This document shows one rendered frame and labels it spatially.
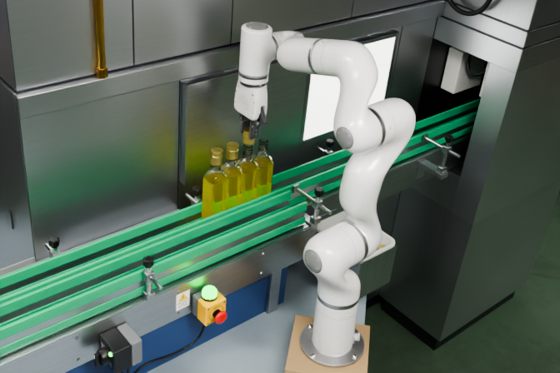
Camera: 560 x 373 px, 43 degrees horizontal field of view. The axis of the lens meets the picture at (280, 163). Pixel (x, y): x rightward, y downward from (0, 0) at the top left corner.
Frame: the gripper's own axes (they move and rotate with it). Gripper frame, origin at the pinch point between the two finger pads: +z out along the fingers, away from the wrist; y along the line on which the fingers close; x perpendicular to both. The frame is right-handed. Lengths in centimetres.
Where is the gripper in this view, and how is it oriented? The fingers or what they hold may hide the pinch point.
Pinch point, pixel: (249, 129)
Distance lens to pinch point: 206.4
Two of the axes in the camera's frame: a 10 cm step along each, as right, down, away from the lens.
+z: -0.9, 8.5, 5.2
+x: 7.7, -2.7, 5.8
